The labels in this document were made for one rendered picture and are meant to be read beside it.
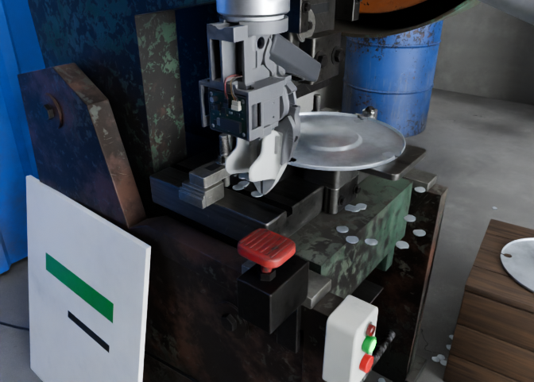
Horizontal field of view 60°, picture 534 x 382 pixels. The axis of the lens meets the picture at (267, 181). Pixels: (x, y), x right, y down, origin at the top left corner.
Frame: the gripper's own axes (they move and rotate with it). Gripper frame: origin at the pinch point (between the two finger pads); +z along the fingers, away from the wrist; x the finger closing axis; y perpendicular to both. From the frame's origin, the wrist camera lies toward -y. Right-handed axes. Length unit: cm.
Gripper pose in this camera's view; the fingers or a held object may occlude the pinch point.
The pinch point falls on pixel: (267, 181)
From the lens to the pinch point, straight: 58.7
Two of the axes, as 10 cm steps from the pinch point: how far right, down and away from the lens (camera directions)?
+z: 0.0, 8.9, 4.6
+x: 7.8, 2.8, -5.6
